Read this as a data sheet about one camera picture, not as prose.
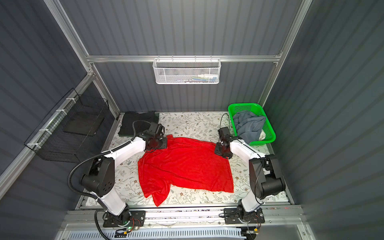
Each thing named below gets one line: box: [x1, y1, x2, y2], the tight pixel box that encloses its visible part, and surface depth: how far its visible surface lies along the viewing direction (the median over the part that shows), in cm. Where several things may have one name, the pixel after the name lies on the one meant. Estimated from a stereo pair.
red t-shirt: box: [137, 134, 234, 207], surface depth 91 cm
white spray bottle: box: [192, 74, 218, 82], surface depth 93 cm
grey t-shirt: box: [233, 110, 266, 145], surface depth 98 cm
